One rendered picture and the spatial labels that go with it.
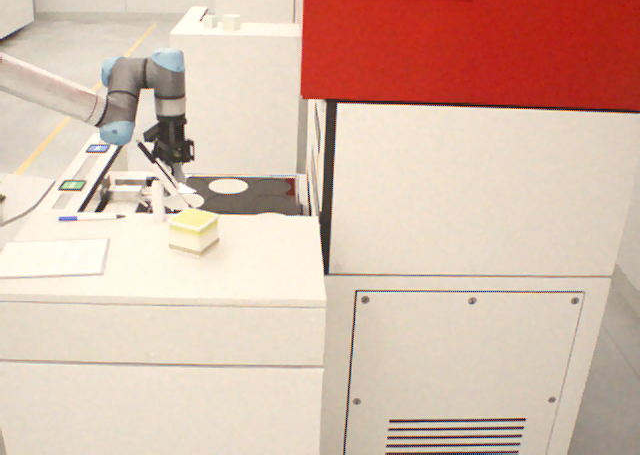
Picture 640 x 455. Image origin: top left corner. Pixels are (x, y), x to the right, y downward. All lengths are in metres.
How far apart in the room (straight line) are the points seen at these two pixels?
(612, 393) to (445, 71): 1.68
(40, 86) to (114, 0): 8.28
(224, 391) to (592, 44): 1.00
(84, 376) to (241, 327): 0.31
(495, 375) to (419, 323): 0.26
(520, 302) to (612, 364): 1.30
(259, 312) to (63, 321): 0.35
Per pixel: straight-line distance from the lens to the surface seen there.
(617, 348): 3.13
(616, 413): 2.77
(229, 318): 1.29
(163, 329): 1.31
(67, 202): 1.70
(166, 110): 1.74
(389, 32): 1.46
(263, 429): 1.44
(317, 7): 1.44
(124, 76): 1.72
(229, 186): 1.89
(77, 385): 1.43
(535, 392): 1.94
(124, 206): 1.85
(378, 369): 1.79
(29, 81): 1.61
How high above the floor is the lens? 1.62
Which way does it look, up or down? 25 degrees down
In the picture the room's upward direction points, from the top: 2 degrees clockwise
